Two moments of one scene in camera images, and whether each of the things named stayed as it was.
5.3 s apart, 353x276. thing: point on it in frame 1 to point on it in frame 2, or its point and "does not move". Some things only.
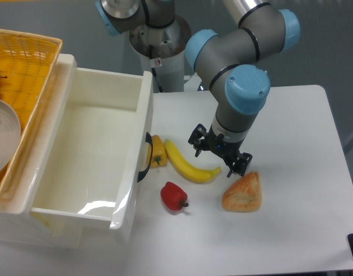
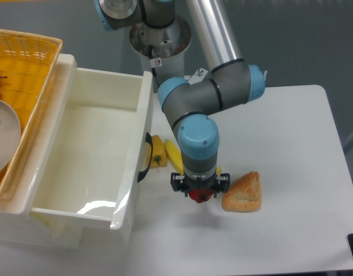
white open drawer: x=94 y=153 does not move
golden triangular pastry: x=244 y=195 does not move
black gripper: x=229 y=150 to x=193 y=183
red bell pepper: x=174 y=196 to x=200 y=195
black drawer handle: x=149 y=139 does not move
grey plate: x=6 y=137 does not move
